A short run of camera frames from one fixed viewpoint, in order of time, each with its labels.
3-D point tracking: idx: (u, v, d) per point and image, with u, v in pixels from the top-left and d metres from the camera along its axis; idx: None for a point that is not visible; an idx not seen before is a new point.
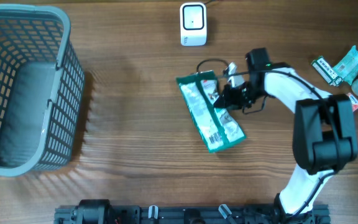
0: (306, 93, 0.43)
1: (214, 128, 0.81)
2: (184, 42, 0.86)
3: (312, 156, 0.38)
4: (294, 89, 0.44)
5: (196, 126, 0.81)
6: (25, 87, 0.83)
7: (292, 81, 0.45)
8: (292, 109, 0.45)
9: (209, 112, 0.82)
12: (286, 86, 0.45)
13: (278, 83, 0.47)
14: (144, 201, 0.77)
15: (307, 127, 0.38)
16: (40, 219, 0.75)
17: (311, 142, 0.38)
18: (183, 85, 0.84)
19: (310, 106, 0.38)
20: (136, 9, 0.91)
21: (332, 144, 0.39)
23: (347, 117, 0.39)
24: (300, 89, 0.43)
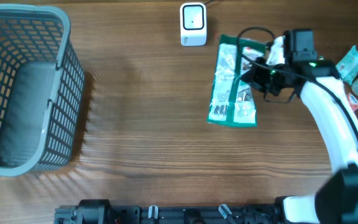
0: (352, 147, 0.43)
1: (225, 101, 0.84)
2: (184, 41, 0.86)
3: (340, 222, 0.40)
4: (339, 135, 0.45)
5: (213, 90, 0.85)
6: (25, 87, 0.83)
7: (339, 116, 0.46)
8: (330, 148, 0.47)
9: (225, 85, 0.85)
12: (332, 118, 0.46)
13: (323, 116, 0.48)
14: (144, 202, 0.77)
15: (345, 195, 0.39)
16: (40, 219, 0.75)
17: (344, 210, 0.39)
18: (225, 42, 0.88)
19: (354, 177, 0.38)
20: (136, 9, 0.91)
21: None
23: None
24: (346, 139, 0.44)
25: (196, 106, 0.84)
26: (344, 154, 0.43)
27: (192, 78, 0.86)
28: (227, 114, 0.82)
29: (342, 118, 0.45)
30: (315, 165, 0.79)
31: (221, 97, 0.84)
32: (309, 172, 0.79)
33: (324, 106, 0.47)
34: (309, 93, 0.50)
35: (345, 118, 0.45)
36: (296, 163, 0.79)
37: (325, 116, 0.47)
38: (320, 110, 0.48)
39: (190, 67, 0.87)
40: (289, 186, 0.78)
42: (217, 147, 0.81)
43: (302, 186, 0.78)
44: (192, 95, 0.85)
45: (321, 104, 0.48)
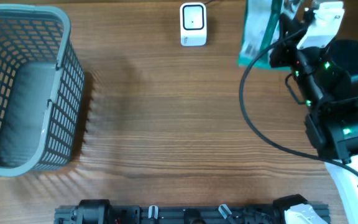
0: None
1: (258, 14, 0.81)
2: (184, 42, 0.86)
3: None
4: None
5: (245, 25, 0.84)
6: (25, 88, 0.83)
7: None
8: (349, 216, 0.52)
9: (258, 24, 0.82)
12: None
13: (352, 193, 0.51)
14: (144, 202, 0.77)
15: None
16: (40, 219, 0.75)
17: None
18: None
19: None
20: (136, 9, 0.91)
21: None
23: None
24: None
25: (196, 106, 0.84)
26: None
27: (192, 78, 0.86)
28: (260, 51, 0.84)
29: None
30: (315, 165, 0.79)
31: (258, 11, 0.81)
32: (309, 172, 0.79)
33: (355, 195, 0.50)
34: (339, 172, 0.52)
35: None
36: (296, 163, 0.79)
37: (354, 205, 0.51)
38: (348, 193, 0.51)
39: (190, 67, 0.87)
40: (289, 186, 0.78)
42: (217, 147, 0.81)
43: (302, 186, 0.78)
44: (192, 95, 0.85)
45: (351, 190, 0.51)
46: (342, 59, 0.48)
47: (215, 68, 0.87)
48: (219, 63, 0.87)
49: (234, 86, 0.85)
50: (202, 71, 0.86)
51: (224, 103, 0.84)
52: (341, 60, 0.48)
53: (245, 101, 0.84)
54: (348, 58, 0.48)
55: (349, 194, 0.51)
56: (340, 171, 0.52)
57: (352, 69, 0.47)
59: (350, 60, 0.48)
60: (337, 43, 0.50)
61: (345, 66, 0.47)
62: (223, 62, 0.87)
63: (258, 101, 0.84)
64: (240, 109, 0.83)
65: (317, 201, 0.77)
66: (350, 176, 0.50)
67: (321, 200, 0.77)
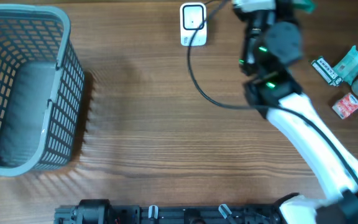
0: (334, 170, 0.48)
1: None
2: (184, 42, 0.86)
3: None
4: (323, 163, 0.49)
5: None
6: (25, 87, 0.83)
7: (312, 132, 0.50)
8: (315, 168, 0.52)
9: None
12: (312, 145, 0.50)
13: (297, 131, 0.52)
14: (144, 202, 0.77)
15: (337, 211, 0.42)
16: (40, 219, 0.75)
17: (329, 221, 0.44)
18: None
19: (348, 204, 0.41)
20: (136, 9, 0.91)
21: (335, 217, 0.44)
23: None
24: (331, 165, 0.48)
25: (196, 106, 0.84)
26: (330, 182, 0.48)
27: (192, 78, 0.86)
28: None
29: (334, 161, 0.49)
30: None
31: None
32: (309, 172, 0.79)
33: (293, 128, 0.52)
34: (277, 117, 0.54)
35: (321, 138, 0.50)
36: (296, 163, 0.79)
37: (306, 148, 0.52)
38: (301, 142, 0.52)
39: (190, 67, 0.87)
40: (289, 186, 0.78)
42: (217, 147, 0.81)
43: (302, 186, 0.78)
44: (192, 95, 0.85)
45: (293, 129, 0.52)
46: (271, 44, 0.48)
47: (215, 68, 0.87)
48: (219, 63, 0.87)
49: (234, 87, 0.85)
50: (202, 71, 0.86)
51: (224, 103, 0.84)
52: (285, 43, 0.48)
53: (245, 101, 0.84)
54: (276, 42, 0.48)
55: (294, 135, 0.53)
56: (273, 113, 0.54)
57: (288, 53, 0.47)
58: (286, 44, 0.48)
59: (274, 45, 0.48)
60: (274, 28, 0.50)
61: (282, 49, 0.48)
62: (223, 62, 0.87)
63: None
64: (240, 109, 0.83)
65: None
66: (282, 113, 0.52)
67: None
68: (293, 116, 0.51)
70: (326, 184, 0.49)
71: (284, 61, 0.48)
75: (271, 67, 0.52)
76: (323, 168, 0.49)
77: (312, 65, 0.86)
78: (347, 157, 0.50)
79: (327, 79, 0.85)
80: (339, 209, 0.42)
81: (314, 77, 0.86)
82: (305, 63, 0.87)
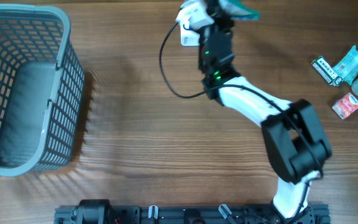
0: (267, 107, 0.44)
1: None
2: (184, 41, 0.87)
3: (292, 171, 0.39)
4: (255, 112, 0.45)
5: None
6: (25, 87, 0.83)
7: (248, 94, 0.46)
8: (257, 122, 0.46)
9: None
12: (244, 99, 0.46)
13: (234, 98, 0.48)
14: (144, 202, 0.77)
15: (280, 144, 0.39)
16: (40, 219, 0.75)
17: (288, 158, 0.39)
18: None
19: (275, 124, 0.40)
20: (136, 9, 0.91)
21: (305, 152, 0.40)
23: (313, 120, 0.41)
24: (260, 106, 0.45)
25: (196, 106, 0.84)
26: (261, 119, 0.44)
27: (192, 78, 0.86)
28: None
29: (260, 105, 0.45)
30: None
31: None
32: None
33: (238, 98, 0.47)
34: (222, 94, 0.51)
35: (253, 94, 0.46)
36: None
37: (248, 109, 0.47)
38: (239, 104, 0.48)
39: (190, 67, 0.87)
40: None
42: (217, 147, 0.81)
43: None
44: (192, 95, 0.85)
45: (232, 96, 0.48)
46: (212, 48, 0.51)
47: None
48: None
49: None
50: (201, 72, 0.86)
51: None
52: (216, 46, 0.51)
53: None
54: (215, 45, 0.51)
55: (238, 104, 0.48)
56: (221, 94, 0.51)
57: (225, 55, 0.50)
58: (225, 46, 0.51)
59: (214, 48, 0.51)
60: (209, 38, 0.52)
61: (220, 51, 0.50)
62: None
63: None
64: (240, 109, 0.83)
65: (317, 201, 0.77)
66: (225, 90, 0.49)
67: (321, 200, 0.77)
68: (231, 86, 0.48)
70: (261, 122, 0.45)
71: (223, 59, 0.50)
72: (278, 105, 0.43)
75: (215, 65, 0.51)
76: (256, 112, 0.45)
77: (312, 65, 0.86)
78: (273, 99, 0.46)
79: (327, 79, 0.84)
80: (266, 137, 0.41)
81: (314, 77, 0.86)
82: (305, 63, 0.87)
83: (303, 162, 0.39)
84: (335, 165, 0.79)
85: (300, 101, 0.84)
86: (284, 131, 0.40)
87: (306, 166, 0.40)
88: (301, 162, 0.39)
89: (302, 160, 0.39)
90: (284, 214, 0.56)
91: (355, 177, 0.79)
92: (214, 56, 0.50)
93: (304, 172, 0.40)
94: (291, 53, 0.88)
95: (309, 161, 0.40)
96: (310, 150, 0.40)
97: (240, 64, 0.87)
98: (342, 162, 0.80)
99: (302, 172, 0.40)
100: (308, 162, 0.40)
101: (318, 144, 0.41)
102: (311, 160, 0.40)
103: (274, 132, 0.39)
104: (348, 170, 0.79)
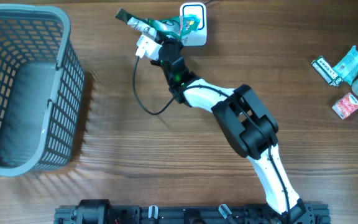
0: (217, 96, 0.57)
1: None
2: (184, 42, 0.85)
3: (243, 144, 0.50)
4: (208, 102, 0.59)
5: None
6: (25, 87, 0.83)
7: (204, 91, 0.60)
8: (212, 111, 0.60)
9: None
12: (201, 96, 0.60)
13: (196, 96, 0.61)
14: (144, 202, 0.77)
15: (230, 126, 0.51)
16: (40, 219, 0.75)
17: (238, 136, 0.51)
18: None
19: (222, 111, 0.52)
20: (136, 9, 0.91)
21: (254, 129, 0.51)
23: (255, 101, 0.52)
24: (213, 96, 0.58)
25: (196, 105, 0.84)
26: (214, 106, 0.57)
27: None
28: None
29: (211, 96, 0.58)
30: (315, 165, 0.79)
31: None
32: (309, 172, 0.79)
33: (198, 96, 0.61)
34: (188, 96, 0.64)
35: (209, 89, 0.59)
36: (296, 163, 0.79)
37: (206, 102, 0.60)
38: (201, 101, 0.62)
39: (190, 67, 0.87)
40: None
42: (217, 147, 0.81)
43: (302, 186, 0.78)
44: None
45: (194, 96, 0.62)
46: (164, 55, 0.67)
47: (215, 68, 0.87)
48: (219, 63, 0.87)
49: (234, 86, 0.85)
50: (201, 72, 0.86)
51: None
52: (166, 55, 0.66)
53: None
54: (167, 53, 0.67)
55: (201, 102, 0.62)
56: (186, 96, 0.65)
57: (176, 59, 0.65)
58: (174, 52, 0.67)
59: (166, 55, 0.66)
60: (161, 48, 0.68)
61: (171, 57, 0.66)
62: (223, 61, 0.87)
63: None
64: None
65: (317, 201, 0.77)
66: (188, 93, 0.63)
67: (321, 200, 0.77)
68: (192, 89, 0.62)
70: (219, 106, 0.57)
71: (174, 61, 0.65)
72: (225, 93, 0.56)
75: (173, 71, 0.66)
76: (210, 102, 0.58)
77: (312, 65, 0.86)
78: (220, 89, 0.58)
79: (327, 79, 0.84)
80: (219, 121, 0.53)
81: (315, 77, 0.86)
82: (305, 63, 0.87)
83: (252, 136, 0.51)
84: (335, 164, 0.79)
85: (300, 100, 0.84)
86: (231, 114, 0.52)
87: (255, 139, 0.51)
88: (250, 136, 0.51)
89: (251, 135, 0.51)
90: (276, 210, 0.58)
91: (355, 177, 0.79)
92: (167, 61, 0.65)
93: (255, 144, 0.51)
94: (291, 53, 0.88)
95: (258, 134, 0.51)
96: (255, 126, 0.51)
97: (240, 64, 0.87)
98: (342, 162, 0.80)
99: (253, 143, 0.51)
100: (255, 135, 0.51)
101: (264, 121, 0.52)
102: (258, 133, 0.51)
103: (222, 116, 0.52)
104: (348, 170, 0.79)
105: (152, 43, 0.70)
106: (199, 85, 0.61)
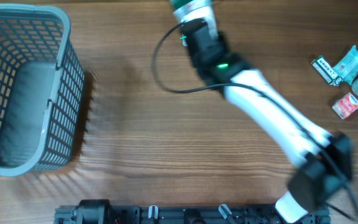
0: (296, 134, 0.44)
1: None
2: None
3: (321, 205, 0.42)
4: (271, 125, 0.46)
5: None
6: (25, 87, 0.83)
7: (266, 103, 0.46)
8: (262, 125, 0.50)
9: None
12: (261, 111, 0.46)
13: (243, 100, 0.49)
14: (144, 202, 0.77)
15: (314, 185, 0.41)
16: (40, 220, 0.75)
17: (321, 196, 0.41)
18: None
19: (316, 165, 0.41)
20: (136, 9, 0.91)
21: (339, 187, 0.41)
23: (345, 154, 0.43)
24: (289, 128, 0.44)
25: (196, 106, 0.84)
26: (288, 142, 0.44)
27: (193, 78, 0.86)
28: None
29: (283, 121, 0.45)
30: None
31: None
32: None
33: (253, 102, 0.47)
34: (233, 92, 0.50)
35: (278, 107, 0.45)
36: None
37: (258, 115, 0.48)
38: (249, 106, 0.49)
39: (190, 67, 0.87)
40: None
42: (217, 147, 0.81)
43: None
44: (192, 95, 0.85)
45: (247, 103, 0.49)
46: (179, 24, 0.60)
47: None
48: None
49: None
50: None
51: (225, 103, 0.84)
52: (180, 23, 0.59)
53: None
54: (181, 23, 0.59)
55: (252, 107, 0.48)
56: (229, 92, 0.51)
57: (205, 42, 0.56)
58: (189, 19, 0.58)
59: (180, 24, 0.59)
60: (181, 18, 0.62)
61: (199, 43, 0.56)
62: None
63: None
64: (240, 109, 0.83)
65: None
66: (236, 89, 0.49)
67: None
68: (244, 89, 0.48)
70: (291, 153, 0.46)
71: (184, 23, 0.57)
72: (308, 132, 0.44)
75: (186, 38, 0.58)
76: (275, 129, 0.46)
77: (312, 65, 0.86)
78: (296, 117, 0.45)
79: (327, 79, 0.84)
80: (302, 176, 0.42)
81: (315, 77, 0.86)
82: (305, 63, 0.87)
83: (314, 168, 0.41)
84: None
85: (301, 100, 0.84)
86: (319, 171, 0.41)
87: (316, 176, 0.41)
88: (307, 167, 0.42)
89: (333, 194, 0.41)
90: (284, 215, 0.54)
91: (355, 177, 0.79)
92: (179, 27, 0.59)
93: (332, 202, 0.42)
94: (291, 53, 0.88)
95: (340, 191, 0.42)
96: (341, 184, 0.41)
97: None
98: None
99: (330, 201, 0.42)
100: (321, 174, 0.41)
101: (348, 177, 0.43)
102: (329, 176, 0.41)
103: (312, 173, 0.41)
104: None
105: (200, 4, 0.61)
106: (260, 91, 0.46)
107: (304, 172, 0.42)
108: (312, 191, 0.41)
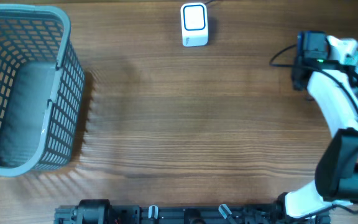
0: (355, 120, 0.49)
1: None
2: (186, 42, 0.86)
3: (334, 187, 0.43)
4: (336, 110, 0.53)
5: None
6: (25, 87, 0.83)
7: (339, 93, 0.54)
8: (330, 122, 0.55)
9: None
12: (335, 98, 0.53)
13: (325, 86, 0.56)
14: (144, 202, 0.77)
15: (342, 161, 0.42)
16: (40, 219, 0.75)
17: (339, 177, 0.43)
18: None
19: (352, 139, 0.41)
20: (136, 9, 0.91)
21: None
23: None
24: (348, 114, 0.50)
25: (196, 105, 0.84)
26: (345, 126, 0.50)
27: (193, 78, 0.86)
28: None
29: (345, 106, 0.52)
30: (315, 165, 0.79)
31: None
32: (309, 172, 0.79)
33: (329, 90, 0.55)
34: (317, 77, 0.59)
35: (346, 98, 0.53)
36: (296, 163, 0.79)
37: (330, 101, 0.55)
38: (330, 91, 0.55)
39: (190, 67, 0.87)
40: (289, 186, 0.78)
42: (217, 147, 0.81)
43: (302, 186, 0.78)
44: (192, 95, 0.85)
45: (327, 87, 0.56)
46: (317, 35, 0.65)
47: (215, 68, 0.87)
48: (219, 63, 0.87)
49: (234, 86, 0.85)
50: (201, 72, 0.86)
51: (225, 103, 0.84)
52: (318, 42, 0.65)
53: (245, 101, 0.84)
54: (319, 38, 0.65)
55: (328, 94, 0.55)
56: (314, 79, 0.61)
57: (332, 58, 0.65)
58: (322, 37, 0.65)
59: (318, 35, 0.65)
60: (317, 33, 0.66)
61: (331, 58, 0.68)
62: (223, 61, 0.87)
63: (258, 102, 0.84)
64: (240, 109, 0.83)
65: None
66: (321, 76, 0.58)
67: None
68: (329, 79, 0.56)
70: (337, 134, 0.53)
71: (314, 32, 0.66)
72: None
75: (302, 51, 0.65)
76: (340, 114, 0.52)
77: None
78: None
79: None
80: (336, 147, 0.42)
81: None
82: None
83: (347, 147, 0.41)
84: None
85: (301, 101, 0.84)
86: (356, 149, 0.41)
87: (349, 145, 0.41)
88: (348, 135, 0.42)
89: (352, 181, 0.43)
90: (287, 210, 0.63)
91: None
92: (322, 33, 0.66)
93: (348, 192, 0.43)
94: (291, 53, 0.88)
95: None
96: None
97: (240, 64, 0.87)
98: None
99: (345, 191, 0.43)
100: (347, 158, 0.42)
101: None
102: (353, 163, 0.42)
103: (346, 144, 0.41)
104: None
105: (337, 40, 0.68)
106: (339, 82, 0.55)
107: (338, 138, 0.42)
108: (339, 159, 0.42)
